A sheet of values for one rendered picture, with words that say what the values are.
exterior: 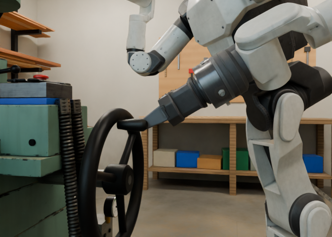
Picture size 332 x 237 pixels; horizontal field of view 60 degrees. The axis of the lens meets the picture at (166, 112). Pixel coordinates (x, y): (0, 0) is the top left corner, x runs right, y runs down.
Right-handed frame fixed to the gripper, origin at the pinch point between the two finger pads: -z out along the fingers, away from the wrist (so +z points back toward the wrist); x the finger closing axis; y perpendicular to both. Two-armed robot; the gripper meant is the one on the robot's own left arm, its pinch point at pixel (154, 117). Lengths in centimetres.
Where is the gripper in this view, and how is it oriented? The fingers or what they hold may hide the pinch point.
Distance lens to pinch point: 56.1
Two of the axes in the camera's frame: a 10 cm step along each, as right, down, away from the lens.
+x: 1.3, -1.7, 9.8
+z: 8.4, -5.0, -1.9
